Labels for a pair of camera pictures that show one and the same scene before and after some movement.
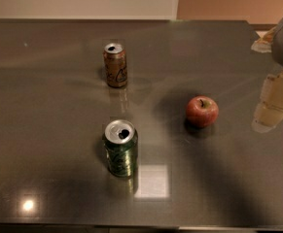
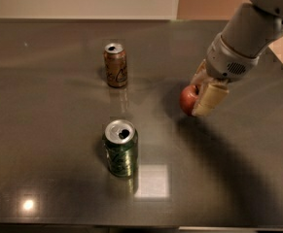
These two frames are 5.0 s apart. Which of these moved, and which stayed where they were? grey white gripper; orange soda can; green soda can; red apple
Moved: grey white gripper; red apple
Stayed: orange soda can; green soda can
